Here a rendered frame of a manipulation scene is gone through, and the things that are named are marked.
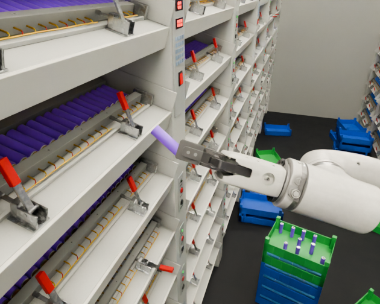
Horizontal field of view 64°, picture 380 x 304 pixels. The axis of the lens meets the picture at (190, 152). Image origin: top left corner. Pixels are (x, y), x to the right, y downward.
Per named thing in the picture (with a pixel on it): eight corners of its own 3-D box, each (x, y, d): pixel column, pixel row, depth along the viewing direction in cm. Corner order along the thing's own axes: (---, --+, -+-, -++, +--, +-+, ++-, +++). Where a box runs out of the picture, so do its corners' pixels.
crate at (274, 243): (333, 248, 155) (337, 236, 152) (326, 276, 140) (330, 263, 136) (275, 226, 169) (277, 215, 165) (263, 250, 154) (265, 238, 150)
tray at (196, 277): (218, 230, 180) (226, 213, 173) (184, 325, 130) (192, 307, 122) (187, 215, 183) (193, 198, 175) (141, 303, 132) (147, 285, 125)
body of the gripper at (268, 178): (285, 211, 46) (214, 188, 46) (268, 196, 56) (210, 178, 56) (301, 164, 46) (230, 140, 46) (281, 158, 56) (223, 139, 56)
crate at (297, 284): (327, 269, 163) (330, 259, 159) (319, 298, 148) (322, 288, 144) (271, 247, 177) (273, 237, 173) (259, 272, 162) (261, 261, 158)
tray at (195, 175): (223, 143, 153) (233, 119, 145) (182, 221, 102) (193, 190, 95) (186, 127, 156) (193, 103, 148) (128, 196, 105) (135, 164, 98)
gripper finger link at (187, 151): (215, 172, 47) (173, 159, 47) (213, 170, 50) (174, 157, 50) (221, 152, 47) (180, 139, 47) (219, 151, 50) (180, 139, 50)
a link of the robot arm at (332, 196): (303, 150, 53) (312, 182, 45) (374, 174, 53) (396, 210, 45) (281, 186, 58) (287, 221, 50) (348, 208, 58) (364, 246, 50)
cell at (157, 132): (148, 134, 50) (178, 161, 51) (154, 127, 49) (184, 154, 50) (154, 130, 52) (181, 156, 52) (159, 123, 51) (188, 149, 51)
